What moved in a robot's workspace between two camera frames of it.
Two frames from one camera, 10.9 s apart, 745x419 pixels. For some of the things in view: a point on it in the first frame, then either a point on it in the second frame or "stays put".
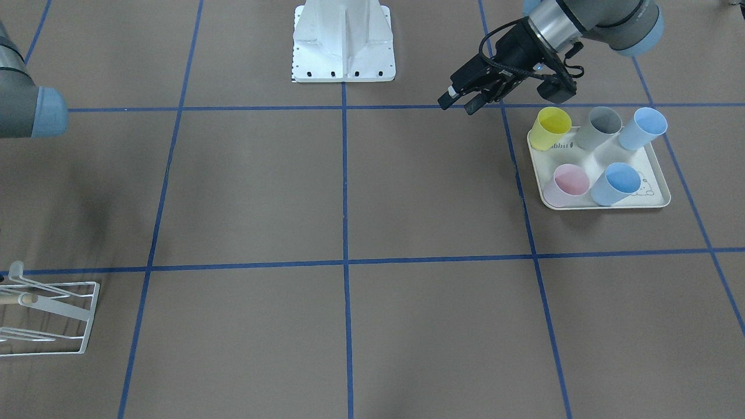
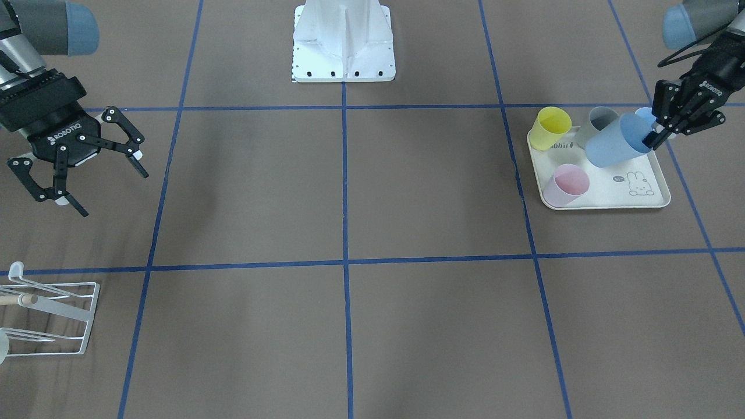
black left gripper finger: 449,98 -> 671,105
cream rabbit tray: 653,192 stays put
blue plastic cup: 620,180 -> 618,141
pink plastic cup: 568,184 stays put
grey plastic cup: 602,125 stays put
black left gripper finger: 486,96 -> 706,117
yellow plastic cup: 550,125 stays put
